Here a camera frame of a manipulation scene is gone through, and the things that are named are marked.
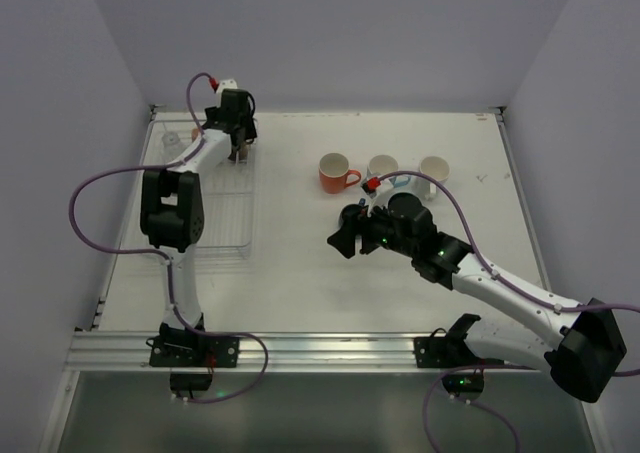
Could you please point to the left black controller box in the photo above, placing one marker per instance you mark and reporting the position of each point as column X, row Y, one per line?
column 190, row 385

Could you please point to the clear glass cup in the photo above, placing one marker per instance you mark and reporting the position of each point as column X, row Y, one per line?
column 172, row 146

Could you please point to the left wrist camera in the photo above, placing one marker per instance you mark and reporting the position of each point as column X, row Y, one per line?
column 225, row 84

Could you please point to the brown mug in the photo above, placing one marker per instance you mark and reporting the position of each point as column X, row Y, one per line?
column 242, row 153

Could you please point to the white wire dish rack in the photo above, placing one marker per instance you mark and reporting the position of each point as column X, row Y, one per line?
column 228, row 197

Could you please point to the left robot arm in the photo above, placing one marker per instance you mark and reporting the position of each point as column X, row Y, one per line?
column 172, row 217

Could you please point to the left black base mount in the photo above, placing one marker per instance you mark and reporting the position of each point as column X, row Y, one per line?
column 181, row 348

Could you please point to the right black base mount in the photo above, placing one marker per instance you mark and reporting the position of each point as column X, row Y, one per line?
column 447, row 349

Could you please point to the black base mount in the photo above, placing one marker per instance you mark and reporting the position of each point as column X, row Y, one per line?
column 447, row 349
column 181, row 348

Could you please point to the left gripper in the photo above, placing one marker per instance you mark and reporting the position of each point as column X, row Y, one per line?
column 239, row 140

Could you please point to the light blue mug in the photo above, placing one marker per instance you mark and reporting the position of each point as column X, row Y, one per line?
column 382, row 164

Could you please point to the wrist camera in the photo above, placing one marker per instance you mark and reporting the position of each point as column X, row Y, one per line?
column 225, row 84
column 379, row 192

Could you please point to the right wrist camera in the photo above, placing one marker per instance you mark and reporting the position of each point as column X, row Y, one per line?
column 379, row 192

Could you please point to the right round controller board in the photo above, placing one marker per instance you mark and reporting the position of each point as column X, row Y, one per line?
column 466, row 387

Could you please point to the aluminium rail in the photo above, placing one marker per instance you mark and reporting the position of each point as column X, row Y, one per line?
column 305, row 353

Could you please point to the orange mug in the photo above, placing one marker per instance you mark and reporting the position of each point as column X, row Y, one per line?
column 335, row 174

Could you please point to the dark green mug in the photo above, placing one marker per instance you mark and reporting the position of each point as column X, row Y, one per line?
column 414, row 205

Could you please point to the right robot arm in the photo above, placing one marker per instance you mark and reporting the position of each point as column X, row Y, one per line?
column 579, row 345

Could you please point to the white mug gold rim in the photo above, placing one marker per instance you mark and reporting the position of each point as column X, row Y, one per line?
column 435, row 167

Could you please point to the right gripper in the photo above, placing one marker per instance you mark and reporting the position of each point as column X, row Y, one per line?
column 360, row 233

